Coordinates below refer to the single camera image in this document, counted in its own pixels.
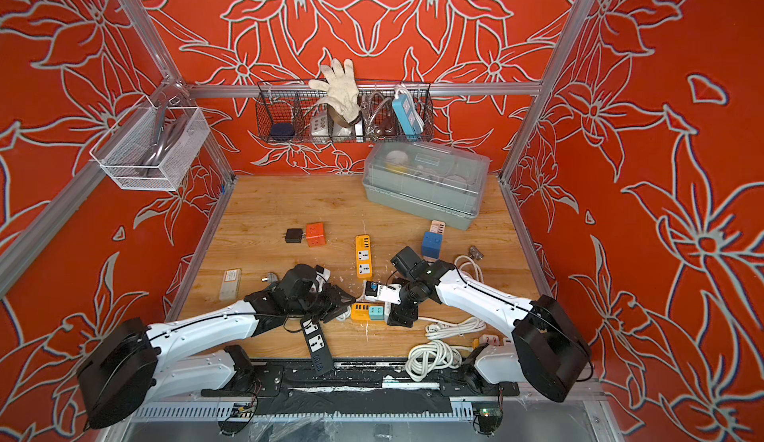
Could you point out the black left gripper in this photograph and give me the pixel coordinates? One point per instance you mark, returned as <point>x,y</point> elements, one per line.
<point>334,306</point>

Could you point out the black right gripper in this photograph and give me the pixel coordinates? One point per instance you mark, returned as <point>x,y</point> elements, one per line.
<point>397,314</point>

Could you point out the black power strip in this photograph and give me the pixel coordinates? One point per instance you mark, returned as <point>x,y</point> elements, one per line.
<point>317,344</point>

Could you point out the small black cube adapter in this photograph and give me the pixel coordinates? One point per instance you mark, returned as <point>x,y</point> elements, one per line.
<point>294,235</point>

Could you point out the orange-red cube adapter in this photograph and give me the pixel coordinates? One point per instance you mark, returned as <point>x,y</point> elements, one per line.
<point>315,234</point>

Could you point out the short yellow power strip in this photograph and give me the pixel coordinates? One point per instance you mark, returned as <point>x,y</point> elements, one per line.
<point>363,256</point>

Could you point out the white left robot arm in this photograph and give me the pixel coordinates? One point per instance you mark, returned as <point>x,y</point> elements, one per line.
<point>138,363</point>

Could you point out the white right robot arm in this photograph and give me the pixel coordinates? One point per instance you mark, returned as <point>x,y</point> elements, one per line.
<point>547,351</point>

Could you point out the white socket in basket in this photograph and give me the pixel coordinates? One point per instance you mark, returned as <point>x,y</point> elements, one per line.
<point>319,128</point>

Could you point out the blue cube adapter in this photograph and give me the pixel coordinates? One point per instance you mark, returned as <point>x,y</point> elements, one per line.
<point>431,246</point>

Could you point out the pink white small adapter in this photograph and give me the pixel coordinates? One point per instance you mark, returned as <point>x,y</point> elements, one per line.
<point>437,227</point>

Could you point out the small transparent plastic card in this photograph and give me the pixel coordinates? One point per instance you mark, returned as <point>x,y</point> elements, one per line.
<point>230,285</point>

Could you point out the grey plastic storage box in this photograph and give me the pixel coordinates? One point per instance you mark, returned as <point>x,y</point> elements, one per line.
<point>435,182</point>

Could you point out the dark round item in basket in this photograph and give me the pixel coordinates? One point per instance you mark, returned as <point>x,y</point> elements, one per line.
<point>282,132</point>

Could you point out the white work glove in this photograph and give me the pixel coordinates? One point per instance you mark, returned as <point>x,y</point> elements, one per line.
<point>340,89</point>

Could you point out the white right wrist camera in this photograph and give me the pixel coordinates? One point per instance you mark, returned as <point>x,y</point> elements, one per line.
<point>376,292</point>

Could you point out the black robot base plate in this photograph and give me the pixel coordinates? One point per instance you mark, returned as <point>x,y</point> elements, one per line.
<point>278,377</point>

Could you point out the black wire wall basket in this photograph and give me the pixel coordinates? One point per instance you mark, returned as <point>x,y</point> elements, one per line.
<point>371,111</point>

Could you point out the white wire wall basket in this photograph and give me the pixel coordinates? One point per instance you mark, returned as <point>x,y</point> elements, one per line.
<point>152,147</point>

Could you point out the aluminium frame post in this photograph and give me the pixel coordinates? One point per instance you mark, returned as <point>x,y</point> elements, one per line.
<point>151,39</point>

